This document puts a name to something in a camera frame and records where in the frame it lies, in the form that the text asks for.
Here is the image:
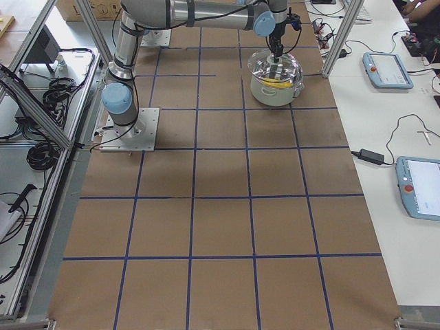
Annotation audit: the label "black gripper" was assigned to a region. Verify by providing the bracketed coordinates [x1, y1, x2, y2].
[267, 21, 286, 63]

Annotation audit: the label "glass pot lid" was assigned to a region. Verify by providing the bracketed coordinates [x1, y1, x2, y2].
[247, 49, 303, 86]

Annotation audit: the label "yellow corn cob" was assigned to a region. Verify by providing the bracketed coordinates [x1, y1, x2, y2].
[261, 78, 293, 89]

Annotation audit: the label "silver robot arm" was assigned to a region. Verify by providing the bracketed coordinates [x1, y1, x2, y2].
[101, 0, 292, 135]

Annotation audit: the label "pale green cooking pot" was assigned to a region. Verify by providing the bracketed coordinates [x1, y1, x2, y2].
[250, 75, 305, 107]

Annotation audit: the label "blue teach pendant tablet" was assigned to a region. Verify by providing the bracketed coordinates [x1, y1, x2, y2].
[362, 52, 413, 90]

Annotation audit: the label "black power adapter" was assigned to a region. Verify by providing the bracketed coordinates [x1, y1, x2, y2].
[358, 148, 384, 165]

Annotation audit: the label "cardboard box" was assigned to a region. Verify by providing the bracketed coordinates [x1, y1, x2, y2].
[56, 0, 121, 21]

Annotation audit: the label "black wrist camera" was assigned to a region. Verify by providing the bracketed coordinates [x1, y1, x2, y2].
[287, 13, 302, 31]

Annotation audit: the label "aluminium frame post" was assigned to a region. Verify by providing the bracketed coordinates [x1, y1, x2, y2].
[322, 0, 364, 78]

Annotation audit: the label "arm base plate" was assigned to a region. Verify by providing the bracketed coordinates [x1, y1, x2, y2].
[98, 108, 160, 152]
[140, 30, 171, 48]

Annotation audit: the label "black coiled cables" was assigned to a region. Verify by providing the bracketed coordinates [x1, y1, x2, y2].
[26, 141, 58, 171]

